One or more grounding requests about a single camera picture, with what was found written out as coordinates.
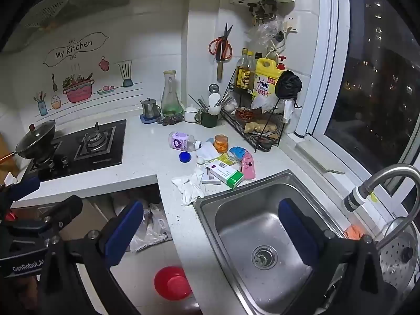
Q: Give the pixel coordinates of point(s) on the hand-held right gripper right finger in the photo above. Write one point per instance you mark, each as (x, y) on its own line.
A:
(298, 233)

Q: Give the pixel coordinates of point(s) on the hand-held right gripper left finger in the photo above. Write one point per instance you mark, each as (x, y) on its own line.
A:
(123, 233)

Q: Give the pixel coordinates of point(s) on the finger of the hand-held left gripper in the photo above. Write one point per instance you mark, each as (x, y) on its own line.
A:
(24, 188)
(65, 208)

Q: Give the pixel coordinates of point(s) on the red plastic bin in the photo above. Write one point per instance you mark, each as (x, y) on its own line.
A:
(172, 283)

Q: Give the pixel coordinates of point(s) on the pink packet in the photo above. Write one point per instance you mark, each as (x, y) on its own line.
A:
(248, 167)

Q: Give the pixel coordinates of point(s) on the blue ball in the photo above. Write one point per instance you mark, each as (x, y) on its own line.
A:
(185, 157)

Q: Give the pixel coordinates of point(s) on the light blue packet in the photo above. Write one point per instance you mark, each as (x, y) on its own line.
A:
(238, 152)

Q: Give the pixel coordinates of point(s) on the purple label plastic bottle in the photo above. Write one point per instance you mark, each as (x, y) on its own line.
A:
(182, 141)

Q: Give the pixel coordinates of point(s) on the orange jelly cup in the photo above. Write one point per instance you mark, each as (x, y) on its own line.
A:
(220, 143)

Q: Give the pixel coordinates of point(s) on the white plastic bags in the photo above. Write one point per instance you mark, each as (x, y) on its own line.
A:
(151, 229)

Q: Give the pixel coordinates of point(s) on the sink drain strainer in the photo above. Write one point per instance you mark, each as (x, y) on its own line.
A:
(264, 257)

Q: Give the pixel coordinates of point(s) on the wok with glass lid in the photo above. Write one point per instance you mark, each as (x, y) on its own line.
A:
(36, 139)

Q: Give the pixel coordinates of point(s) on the orange cloth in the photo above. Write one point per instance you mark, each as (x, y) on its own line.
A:
(354, 232)

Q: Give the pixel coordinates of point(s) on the stainless steel sink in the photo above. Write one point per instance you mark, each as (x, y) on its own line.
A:
(236, 223)

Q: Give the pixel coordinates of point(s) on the black gas stove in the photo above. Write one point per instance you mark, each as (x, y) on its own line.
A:
(98, 141)

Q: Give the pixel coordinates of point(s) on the crumpled white cloth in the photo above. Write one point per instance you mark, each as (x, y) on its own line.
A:
(188, 187)

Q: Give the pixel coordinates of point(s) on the white green medicine box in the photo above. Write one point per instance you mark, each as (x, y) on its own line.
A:
(229, 174)

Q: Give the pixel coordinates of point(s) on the perforated steel steamer plate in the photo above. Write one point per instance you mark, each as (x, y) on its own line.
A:
(393, 259)

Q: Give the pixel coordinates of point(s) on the white purple medicine box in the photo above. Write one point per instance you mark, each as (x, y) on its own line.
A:
(210, 178)

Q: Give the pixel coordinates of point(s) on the yellow packet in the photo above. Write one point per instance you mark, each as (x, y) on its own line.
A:
(226, 159)

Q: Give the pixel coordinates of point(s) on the small white cap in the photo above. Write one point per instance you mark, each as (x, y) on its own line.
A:
(200, 160)

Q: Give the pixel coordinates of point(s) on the steel faucet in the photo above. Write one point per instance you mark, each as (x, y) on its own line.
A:
(387, 172)

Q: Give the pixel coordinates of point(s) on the ginger root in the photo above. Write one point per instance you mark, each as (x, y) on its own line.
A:
(259, 128)

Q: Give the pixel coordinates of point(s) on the blue plastic tray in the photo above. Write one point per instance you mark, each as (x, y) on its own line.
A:
(146, 120)

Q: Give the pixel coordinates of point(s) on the white paper sheet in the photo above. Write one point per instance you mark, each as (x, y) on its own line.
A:
(206, 152)

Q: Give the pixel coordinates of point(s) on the dark mesh scrubber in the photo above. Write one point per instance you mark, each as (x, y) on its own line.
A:
(169, 118)

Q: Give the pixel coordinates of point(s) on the small steel teapot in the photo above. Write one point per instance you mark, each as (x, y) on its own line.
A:
(151, 108)

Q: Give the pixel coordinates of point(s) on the dried red chillies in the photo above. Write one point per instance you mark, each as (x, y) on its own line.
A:
(246, 114)

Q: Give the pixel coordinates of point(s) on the white lidded pot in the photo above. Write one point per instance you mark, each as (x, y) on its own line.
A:
(190, 114)

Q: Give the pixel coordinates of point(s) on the glass carafe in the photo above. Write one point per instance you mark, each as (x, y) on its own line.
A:
(170, 101)

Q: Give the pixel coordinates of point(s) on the dark green mug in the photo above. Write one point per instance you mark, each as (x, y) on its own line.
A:
(210, 119)

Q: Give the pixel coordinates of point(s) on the garlic bulbs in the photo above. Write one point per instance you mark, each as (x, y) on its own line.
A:
(231, 105)

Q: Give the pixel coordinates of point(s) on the black plastic bag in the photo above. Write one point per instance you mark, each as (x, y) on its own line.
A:
(288, 83)

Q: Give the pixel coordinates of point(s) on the metal chopsticks bundle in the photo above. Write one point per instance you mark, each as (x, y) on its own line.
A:
(200, 103)

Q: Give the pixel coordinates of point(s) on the yellow detergent jug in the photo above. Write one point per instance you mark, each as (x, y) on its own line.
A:
(265, 82)

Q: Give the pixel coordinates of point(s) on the white spoon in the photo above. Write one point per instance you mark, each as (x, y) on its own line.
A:
(215, 100)

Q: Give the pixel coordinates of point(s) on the glass sauce bottle yellow label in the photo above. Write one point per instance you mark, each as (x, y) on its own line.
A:
(242, 72)
(251, 75)

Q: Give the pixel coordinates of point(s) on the clear hanging plastic bags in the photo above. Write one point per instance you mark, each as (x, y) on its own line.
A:
(262, 32)

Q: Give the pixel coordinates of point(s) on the heater pipes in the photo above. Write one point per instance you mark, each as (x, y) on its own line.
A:
(262, 10)

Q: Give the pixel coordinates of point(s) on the kitchen wall sticker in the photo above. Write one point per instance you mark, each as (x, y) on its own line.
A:
(77, 90)

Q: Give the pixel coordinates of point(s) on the white window frame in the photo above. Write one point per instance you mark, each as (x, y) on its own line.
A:
(328, 72)

